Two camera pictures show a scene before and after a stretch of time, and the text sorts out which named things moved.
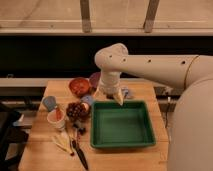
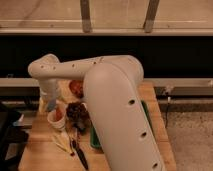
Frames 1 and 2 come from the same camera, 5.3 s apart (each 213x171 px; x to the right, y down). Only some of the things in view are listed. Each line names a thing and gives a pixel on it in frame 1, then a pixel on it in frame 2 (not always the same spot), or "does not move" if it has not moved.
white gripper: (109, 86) → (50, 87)
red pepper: (59, 115) does not move
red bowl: (79, 86) does not move
